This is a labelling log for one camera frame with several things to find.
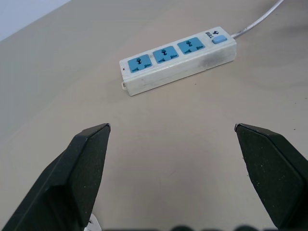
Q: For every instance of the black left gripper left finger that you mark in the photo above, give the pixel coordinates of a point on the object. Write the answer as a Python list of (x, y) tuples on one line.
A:
[(72, 175)]

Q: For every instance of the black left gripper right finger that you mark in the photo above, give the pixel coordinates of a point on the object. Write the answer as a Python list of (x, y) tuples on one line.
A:
[(276, 173)]

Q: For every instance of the white power strip blue sockets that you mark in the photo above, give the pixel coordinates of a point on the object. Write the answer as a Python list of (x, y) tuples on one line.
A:
[(178, 60)]

